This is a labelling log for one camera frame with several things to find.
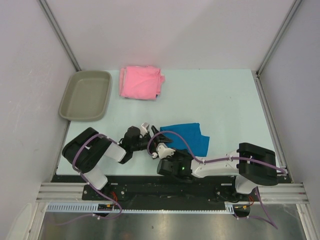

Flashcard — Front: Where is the blue t shirt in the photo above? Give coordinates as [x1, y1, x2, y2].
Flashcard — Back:
[160, 122, 210, 157]

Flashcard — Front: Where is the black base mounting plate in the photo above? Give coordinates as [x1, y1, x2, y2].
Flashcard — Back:
[50, 174, 266, 206]

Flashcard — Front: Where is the white slotted cable duct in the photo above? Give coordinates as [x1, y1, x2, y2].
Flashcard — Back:
[46, 202, 234, 215]

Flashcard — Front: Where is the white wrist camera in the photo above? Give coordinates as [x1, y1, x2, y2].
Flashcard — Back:
[151, 143, 176, 160]
[139, 122, 150, 137]

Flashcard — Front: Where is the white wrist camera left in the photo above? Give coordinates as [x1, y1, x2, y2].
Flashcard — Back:
[139, 122, 150, 137]

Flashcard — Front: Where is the aluminium corner post left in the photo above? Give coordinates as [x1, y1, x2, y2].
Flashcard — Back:
[37, 0, 82, 72]

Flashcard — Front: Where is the beige plastic tray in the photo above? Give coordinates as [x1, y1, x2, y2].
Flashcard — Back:
[58, 70, 112, 122]

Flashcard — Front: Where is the aluminium corner post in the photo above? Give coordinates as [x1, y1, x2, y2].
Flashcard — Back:
[37, 0, 82, 72]
[255, 0, 303, 78]

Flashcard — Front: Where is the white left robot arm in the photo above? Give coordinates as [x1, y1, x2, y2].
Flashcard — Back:
[62, 122, 173, 200]

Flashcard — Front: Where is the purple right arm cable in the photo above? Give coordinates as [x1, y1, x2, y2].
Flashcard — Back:
[146, 131, 287, 230]

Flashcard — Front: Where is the pink folded t shirt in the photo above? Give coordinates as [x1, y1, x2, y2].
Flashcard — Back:
[118, 66, 166, 101]

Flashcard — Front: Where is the aluminium corner post right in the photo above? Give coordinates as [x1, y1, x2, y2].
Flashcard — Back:
[255, 0, 303, 78]

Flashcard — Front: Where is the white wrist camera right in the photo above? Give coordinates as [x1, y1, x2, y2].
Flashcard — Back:
[151, 143, 176, 160]

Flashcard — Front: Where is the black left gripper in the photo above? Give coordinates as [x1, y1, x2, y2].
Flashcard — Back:
[131, 126, 173, 155]

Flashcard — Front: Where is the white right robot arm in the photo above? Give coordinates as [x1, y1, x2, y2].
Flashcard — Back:
[152, 142, 286, 201]

